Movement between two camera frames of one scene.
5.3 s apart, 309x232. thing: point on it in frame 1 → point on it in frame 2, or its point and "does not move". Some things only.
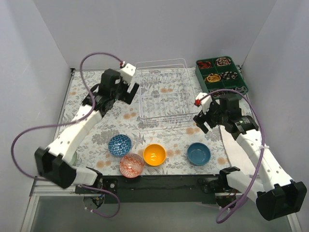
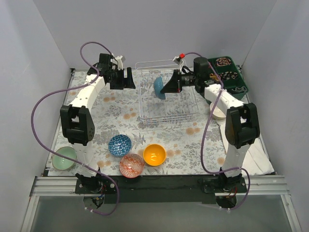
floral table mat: [155, 134] does not move
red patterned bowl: [132, 165] does not move
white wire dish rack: [166, 93] does not move
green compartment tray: [220, 73] does not move
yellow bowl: [154, 154] does not move
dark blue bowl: [198, 153] → [158, 85]
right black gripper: [205, 116] → [179, 80]
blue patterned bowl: [119, 145] does not move
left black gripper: [126, 90] → [119, 79]
